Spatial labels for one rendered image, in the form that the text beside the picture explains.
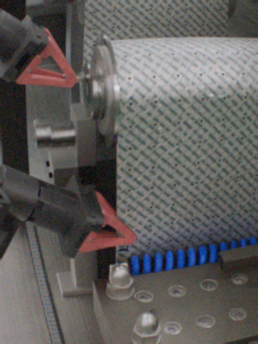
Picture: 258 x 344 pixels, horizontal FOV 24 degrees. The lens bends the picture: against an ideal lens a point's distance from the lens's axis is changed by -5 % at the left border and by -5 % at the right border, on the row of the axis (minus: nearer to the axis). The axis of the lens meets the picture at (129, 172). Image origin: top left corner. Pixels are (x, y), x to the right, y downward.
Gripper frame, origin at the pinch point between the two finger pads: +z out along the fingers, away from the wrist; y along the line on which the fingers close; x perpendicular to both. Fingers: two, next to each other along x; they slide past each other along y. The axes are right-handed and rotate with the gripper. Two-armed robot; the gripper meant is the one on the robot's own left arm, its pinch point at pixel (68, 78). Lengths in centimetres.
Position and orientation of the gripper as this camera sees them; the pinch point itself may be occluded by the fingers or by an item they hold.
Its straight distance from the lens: 79.5
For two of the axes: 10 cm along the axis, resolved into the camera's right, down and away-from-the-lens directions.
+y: 2.3, 5.2, -8.2
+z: 7.3, 4.6, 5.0
